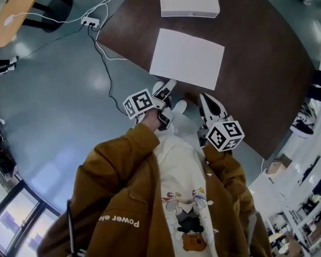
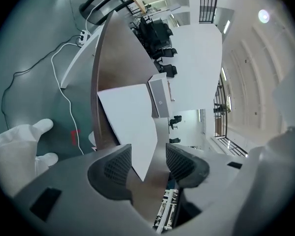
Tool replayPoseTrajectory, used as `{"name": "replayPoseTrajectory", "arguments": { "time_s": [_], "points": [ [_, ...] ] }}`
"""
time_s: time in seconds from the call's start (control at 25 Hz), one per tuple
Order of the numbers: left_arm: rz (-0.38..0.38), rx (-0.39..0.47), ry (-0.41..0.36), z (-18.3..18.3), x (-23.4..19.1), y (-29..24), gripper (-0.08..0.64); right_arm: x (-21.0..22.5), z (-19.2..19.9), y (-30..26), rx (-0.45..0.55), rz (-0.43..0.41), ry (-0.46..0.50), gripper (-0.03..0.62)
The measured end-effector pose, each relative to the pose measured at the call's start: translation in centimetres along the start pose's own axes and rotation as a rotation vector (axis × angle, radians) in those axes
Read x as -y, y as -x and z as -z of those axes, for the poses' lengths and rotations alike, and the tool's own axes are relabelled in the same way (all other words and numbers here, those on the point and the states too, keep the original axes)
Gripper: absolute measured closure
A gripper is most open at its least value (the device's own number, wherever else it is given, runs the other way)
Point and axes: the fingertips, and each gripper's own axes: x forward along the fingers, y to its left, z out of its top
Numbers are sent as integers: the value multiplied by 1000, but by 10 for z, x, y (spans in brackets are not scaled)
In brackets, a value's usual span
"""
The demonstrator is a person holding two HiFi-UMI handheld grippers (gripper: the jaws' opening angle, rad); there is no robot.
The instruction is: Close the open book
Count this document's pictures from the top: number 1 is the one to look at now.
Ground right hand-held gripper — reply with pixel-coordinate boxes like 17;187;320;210
197;93;245;153

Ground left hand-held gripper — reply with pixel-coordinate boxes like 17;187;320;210
123;78;178;132

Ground person's left forearm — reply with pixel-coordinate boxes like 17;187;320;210
75;110;162;206

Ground person's right forearm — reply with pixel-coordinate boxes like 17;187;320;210
202;142;257;224

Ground white trousers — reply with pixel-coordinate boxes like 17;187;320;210
170;110;204;146

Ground white printed sweatshirt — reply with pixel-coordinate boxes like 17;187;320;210
151;132;219;257

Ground cardboard box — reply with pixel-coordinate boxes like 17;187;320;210
266;154;293;175

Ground black and white sneaker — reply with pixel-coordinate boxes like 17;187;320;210
290;118;315;139

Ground white power strip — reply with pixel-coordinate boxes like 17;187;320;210
80;16;101;28

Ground brown jacket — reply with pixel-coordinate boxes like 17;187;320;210
36;122;273;257

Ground black table base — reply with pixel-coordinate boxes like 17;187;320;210
22;0;73;33

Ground white metal shelf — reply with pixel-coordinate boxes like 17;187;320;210
264;205;321;257

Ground round wooden table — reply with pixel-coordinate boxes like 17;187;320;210
0;0;45;48

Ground glass door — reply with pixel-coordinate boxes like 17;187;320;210
0;179;62;257

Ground black cable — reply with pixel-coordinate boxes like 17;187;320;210
16;24;128;112

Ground white charger cable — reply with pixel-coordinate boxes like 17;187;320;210
4;11;82;26

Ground black strap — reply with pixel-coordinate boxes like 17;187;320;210
66;199;77;257

